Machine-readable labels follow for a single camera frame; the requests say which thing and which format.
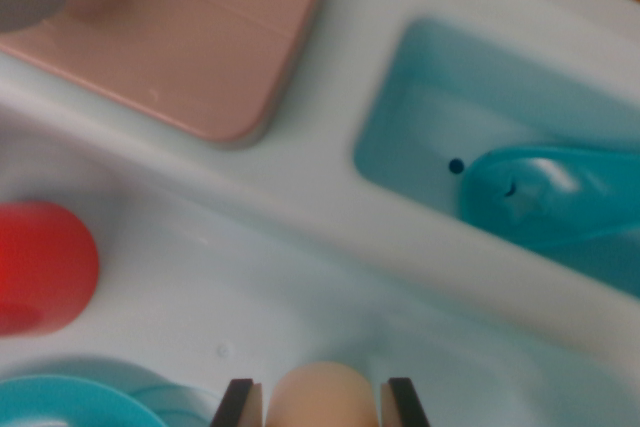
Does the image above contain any teal plate under cup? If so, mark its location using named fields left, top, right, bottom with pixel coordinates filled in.
left=0, top=374, right=166, bottom=427

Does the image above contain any clear plastic plate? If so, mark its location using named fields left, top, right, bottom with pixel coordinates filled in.
left=124, top=380, right=217, bottom=427

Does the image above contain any red upside-down cup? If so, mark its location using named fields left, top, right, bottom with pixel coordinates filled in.
left=0, top=200, right=100, bottom=337

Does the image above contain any light blue toy sink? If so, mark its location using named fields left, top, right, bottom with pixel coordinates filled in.
left=0, top=0, right=640, bottom=427

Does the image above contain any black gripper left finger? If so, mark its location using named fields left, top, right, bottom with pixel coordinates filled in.
left=209, top=378, right=264, bottom=427

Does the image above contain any teal slotted spoon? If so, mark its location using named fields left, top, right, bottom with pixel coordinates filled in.
left=458, top=145, right=640, bottom=248

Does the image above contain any beige detergent bottle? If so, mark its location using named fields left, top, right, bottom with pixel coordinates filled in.
left=267, top=360, right=377, bottom=427

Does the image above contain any grey toy faucet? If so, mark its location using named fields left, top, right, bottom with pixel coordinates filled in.
left=0, top=0, right=332, bottom=144

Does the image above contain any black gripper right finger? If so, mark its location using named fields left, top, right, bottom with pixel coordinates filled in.
left=380, top=376, right=431, bottom=427

